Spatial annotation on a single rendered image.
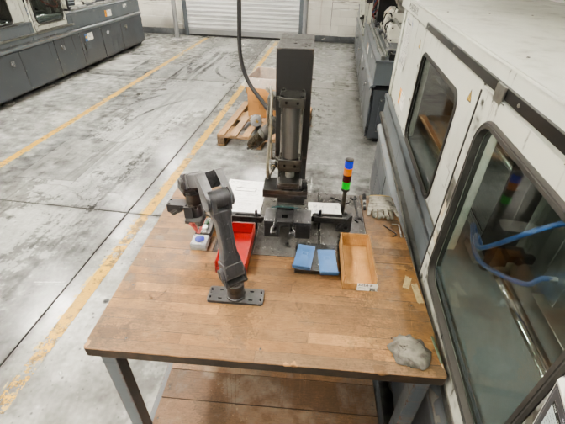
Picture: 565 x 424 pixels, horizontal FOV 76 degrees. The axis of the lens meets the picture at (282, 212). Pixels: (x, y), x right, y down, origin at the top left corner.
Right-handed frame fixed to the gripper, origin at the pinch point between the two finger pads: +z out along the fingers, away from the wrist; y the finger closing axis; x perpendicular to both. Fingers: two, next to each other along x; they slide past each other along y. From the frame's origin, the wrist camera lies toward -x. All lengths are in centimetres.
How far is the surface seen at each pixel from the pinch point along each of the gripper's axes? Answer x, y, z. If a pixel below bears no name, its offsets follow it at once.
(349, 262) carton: 62, 5, 6
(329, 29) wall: 84, -930, 75
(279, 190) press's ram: 32.4, -8.6, -17.2
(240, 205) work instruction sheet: 12.2, -30.0, 7.1
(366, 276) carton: 68, 12, 6
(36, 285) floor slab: -137, -45, 99
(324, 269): 52, 12, 4
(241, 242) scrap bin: 17.4, -2.3, 6.4
